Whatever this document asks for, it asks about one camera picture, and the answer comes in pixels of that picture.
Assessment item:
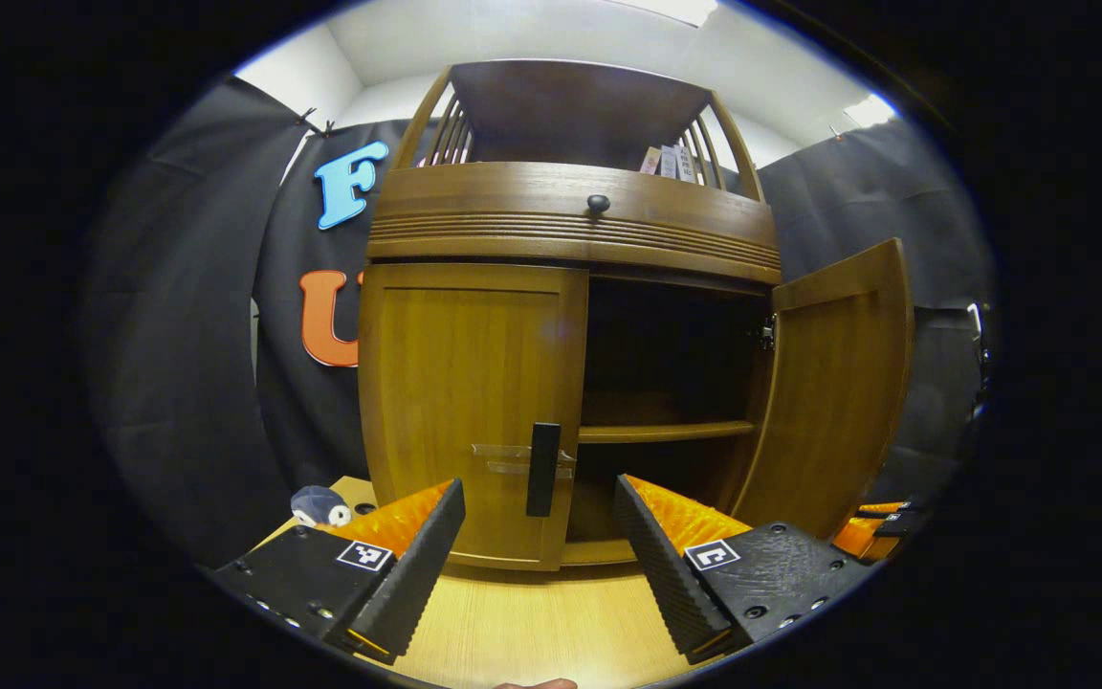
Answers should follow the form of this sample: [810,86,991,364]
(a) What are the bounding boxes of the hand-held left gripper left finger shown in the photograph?
[209,478,469,666]

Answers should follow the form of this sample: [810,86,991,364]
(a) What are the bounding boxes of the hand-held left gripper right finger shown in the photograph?
[613,475,882,666]

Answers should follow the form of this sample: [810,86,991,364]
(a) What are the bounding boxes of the wooden cabinet door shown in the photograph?
[358,263,590,573]
[731,237,915,542]

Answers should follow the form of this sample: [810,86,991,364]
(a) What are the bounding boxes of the wooden double-door shoe cabinet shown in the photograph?
[358,59,783,570]

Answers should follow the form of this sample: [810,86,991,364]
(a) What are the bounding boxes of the wooden cabinet drawer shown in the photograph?
[366,161,783,285]

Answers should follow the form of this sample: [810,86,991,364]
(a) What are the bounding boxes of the penguin plush toy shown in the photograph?
[289,485,354,530]

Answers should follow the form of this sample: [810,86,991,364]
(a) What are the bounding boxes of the wooden inner shelf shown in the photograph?
[578,420,759,445]

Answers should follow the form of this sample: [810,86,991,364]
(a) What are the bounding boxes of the black backdrop cloth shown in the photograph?
[77,77,997,567]

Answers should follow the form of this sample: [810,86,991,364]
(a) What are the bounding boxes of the small ceiling light panel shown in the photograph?
[843,93,897,131]

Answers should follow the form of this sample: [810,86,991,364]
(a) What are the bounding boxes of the large ceiling light panel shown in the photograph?
[608,0,719,28]

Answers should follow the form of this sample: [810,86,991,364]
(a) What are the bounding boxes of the black door handle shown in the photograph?
[526,422,562,518]

